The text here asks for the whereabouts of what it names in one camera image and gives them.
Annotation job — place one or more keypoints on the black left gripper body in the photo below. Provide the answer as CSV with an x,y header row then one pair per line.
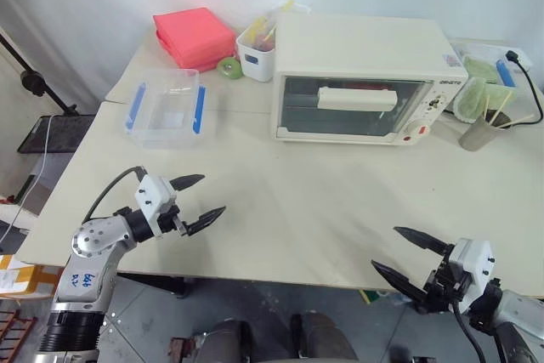
x,y
169,219

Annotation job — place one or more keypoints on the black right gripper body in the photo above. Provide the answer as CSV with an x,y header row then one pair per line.
x,y
444,288

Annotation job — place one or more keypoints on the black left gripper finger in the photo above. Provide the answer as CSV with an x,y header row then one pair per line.
x,y
206,218
187,181

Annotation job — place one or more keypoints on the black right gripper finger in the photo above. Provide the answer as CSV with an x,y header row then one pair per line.
x,y
399,281
425,242

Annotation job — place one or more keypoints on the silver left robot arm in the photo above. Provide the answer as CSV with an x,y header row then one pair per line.
x,y
91,239

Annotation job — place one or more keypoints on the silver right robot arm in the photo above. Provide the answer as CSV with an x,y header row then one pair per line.
x,y
523,310

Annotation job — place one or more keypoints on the cream toaster oven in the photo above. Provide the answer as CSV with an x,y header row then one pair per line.
x,y
357,44

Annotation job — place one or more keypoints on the green yellow packet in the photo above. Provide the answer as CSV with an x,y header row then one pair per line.
x,y
374,296

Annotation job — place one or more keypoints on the clear box with blue clips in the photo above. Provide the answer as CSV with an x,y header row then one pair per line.
x,y
166,112

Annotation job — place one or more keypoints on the dark rounded shape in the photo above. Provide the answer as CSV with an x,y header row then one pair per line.
x,y
227,342
325,337

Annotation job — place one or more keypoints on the grey cup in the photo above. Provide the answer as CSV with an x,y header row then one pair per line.
x,y
476,135

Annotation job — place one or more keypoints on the green tape roll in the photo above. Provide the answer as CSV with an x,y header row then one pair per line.
x,y
230,69

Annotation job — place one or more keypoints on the pink folded cloth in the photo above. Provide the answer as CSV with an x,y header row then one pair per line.
x,y
168,49
193,33

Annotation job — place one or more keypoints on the white bin with blue label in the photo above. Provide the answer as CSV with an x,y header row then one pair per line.
x,y
255,61

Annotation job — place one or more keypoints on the wooden stick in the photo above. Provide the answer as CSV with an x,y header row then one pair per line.
x,y
501,106
486,106
516,121

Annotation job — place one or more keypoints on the cardboard box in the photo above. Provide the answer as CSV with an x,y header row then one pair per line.
x,y
21,276

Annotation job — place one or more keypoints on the clear box with green nets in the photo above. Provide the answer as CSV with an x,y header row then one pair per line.
x,y
480,78

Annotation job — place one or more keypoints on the clear bag of colourful sticks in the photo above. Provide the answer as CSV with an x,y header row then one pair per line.
x,y
272,23

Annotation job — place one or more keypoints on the black stand pole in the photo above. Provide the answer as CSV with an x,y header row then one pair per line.
x,y
30,78

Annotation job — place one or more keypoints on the red crate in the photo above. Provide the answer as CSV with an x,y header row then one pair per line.
x,y
15,333

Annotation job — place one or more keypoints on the white power strip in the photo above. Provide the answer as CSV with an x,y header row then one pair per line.
x,y
525,59

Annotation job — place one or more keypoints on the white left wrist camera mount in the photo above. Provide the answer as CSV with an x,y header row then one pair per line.
x,y
153,195

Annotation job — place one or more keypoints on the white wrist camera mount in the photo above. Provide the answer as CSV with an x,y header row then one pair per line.
x,y
153,195
476,265

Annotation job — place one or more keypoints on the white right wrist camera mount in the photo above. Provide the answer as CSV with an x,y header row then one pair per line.
x,y
476,265

